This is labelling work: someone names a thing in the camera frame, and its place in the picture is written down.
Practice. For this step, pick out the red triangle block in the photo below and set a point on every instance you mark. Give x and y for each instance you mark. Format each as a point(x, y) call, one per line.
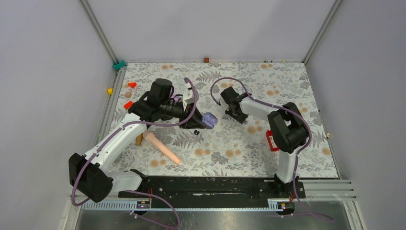
point(132, 84)

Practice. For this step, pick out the red flat block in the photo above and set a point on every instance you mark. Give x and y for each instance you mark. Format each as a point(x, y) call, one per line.
point(128, 105)

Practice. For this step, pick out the floral table mat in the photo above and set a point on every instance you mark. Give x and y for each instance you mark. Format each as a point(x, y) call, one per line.
point(231, 148)

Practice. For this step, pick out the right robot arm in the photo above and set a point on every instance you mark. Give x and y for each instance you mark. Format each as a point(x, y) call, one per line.
point(290, 132)

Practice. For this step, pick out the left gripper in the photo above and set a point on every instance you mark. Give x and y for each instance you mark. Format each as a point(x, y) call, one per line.
point(195, 121)

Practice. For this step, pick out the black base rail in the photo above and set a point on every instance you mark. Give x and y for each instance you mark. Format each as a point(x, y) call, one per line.
point(218, 192)

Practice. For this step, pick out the pink microphone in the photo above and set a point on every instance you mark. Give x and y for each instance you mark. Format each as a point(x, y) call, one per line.
point(150, 137)

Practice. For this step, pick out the teal block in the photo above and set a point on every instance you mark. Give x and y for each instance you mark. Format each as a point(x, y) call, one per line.
point(119, 65)

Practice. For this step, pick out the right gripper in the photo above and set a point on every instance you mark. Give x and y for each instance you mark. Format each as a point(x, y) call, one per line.
point(241, 119)

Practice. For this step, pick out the red toy block box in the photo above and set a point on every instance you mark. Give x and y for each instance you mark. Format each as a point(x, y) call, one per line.
point(270, 140)

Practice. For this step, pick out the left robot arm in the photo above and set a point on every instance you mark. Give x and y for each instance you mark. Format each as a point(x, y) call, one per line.
point(88, 173)

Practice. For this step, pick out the gold microphone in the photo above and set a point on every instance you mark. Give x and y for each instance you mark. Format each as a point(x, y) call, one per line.
point(138, 140)

